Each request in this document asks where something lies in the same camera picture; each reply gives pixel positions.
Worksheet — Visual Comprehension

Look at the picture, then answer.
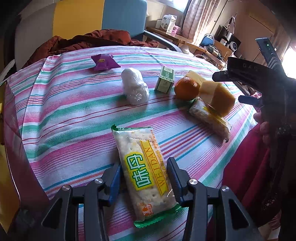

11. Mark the striped pink green blanket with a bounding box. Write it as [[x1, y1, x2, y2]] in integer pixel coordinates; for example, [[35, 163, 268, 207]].
[[5, 45, 259, 241]]

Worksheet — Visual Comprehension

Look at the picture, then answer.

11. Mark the grey bed rail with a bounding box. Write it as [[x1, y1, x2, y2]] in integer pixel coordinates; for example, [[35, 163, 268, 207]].
[[143, 30, 183, 52]]

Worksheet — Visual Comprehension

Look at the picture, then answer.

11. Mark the light wooden cabinet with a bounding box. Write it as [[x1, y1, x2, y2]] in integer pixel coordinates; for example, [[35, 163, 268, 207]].
[[233, 0, 292, 67]]

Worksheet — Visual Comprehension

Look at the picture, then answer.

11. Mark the grey yellow blue sofa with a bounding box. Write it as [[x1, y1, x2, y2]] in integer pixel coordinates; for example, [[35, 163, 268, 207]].
[[14, 0, 148, 63]]

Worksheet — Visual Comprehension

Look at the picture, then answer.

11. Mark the gold cardboard tray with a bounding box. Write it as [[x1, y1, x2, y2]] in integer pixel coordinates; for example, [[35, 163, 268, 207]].
[[0, 77, 50, 241]]

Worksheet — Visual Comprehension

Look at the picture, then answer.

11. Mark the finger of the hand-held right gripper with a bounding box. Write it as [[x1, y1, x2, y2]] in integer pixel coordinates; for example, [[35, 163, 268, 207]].
[[212, 70, 241, 83], [238, 95, 264, 107]]

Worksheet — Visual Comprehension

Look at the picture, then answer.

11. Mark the person's red garment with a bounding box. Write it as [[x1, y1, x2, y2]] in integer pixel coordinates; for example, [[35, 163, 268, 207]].
[[222, 123, 285, 230]]

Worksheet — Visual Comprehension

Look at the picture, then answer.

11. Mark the orange tangerine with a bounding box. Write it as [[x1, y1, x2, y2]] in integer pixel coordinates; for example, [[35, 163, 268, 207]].
[[174, 76, 200, 101]]

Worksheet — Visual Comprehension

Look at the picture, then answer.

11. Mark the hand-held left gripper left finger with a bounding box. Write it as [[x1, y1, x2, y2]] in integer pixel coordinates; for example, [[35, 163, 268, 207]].
[[42, 162, 123, 241]]

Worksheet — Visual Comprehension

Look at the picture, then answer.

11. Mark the tall white carton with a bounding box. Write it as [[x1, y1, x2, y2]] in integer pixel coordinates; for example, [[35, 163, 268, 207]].
[[165, 14, 178, 35]]

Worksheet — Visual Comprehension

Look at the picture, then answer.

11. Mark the purple candy packet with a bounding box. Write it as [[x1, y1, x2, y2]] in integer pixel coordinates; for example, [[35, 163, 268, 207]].
[[91, 54, 121, 71]]

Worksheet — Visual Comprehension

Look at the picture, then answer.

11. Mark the white plastic-wrapped ball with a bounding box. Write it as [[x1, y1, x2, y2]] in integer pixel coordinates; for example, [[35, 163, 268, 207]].
[[121, 68, 150, 106]]

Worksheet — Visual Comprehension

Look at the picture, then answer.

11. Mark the green cracker packet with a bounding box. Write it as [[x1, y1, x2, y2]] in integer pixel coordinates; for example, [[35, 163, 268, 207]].
[[188, 97, 232, 142], [111, 125, 185, 229]]

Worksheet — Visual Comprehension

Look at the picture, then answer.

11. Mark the pale yellow block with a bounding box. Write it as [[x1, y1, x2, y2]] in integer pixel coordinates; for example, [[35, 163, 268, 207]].
[[185, 70, 207, 85]]

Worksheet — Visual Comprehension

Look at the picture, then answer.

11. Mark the small green box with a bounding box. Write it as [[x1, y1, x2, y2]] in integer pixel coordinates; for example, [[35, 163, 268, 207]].
[[154, 66, 175, 93]]

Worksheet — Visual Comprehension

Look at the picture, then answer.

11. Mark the cluttered wooden side desk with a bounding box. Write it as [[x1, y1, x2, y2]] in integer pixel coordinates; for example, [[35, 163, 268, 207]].
[[203, 44, 236, 70]]

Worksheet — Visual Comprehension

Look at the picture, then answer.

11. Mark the yellow sponge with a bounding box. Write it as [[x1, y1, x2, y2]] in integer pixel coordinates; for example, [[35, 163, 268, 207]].
[[199, 81, 236, 117]]

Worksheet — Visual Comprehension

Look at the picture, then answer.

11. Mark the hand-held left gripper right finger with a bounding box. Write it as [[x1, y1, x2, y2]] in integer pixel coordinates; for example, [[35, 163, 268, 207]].
[[166, 157, 264, 241]]

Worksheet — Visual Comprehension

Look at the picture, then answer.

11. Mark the patterned beige curtain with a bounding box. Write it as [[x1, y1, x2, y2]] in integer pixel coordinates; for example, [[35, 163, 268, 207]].
[[179, 0, 222, 45]]

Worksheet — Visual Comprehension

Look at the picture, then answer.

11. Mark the red-brown jacket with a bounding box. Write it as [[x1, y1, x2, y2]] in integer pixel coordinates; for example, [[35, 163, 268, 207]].
[[22, 29, 160, 70]]

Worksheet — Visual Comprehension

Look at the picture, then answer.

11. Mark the person's right hand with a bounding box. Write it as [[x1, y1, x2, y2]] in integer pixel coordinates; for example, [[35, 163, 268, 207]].
[[253, 111, 272, 142]]

